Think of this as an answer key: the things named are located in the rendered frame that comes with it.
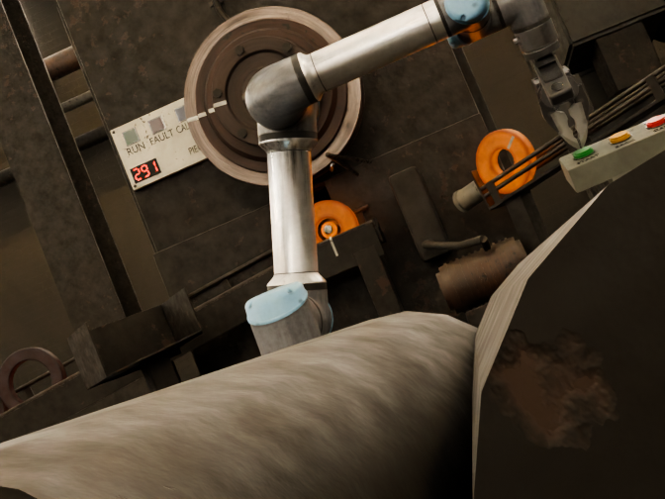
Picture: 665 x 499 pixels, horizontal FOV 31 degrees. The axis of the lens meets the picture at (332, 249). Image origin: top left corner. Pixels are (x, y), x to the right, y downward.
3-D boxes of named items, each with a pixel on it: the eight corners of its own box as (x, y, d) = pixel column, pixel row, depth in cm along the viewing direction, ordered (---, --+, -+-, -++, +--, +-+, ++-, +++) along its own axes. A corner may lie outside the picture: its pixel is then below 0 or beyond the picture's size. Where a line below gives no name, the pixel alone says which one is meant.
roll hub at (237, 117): (334, 130, 311) (231, 160, 315) (306, 26, 313) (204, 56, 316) (331, 128, 305) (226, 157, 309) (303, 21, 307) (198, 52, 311)
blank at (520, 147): (522, 203, 298) (515, 205, 296) (474, 171, 306) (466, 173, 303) (546, 149, 291) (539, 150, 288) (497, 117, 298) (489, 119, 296)
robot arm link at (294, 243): (261, 357, 229) (243, 69, 231) (278, 352, 244) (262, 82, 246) (324, 353, 227) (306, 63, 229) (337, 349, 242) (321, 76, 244)
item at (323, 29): (384, 160, 319) (215, 208, 325) (337, -11, 322) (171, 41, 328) (381, 157, 313) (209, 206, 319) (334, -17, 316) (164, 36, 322)
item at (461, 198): (472, 210, 310) (461, 190, 311) (498, 194, 304) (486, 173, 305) (459, 215, 305) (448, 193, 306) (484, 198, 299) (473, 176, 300)
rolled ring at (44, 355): (44, 336, 327) (47, 335, 330) (-15, 367, 329) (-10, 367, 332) (74, 397, 325) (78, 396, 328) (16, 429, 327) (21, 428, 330)
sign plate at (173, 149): (136, 190, 338) (112, 132, 339) (220, 153, 335) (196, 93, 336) (133, 190, 335) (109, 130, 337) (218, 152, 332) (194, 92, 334)
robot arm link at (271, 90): (223, 72, 221) (473, -41, 213) (237, 82, 232) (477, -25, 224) (245, 132, 220) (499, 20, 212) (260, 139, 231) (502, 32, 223)
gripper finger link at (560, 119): (576, 143, 241) (559, 101, 239) (582, 149, 235) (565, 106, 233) (561, 149, 241) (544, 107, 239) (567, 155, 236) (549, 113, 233)
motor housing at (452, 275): (519, 467, 301) (434, 268, 306) (602, 435, 299) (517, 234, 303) (519, 475, 289) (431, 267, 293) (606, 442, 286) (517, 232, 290)
